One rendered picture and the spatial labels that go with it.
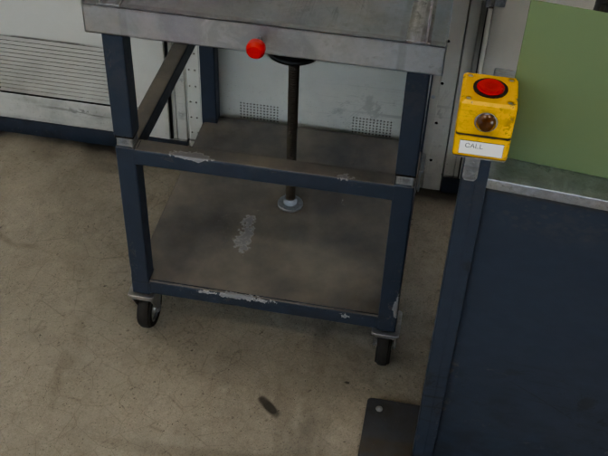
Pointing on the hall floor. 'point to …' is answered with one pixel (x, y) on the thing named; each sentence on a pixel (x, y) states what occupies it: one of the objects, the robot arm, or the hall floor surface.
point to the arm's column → (531, 335)
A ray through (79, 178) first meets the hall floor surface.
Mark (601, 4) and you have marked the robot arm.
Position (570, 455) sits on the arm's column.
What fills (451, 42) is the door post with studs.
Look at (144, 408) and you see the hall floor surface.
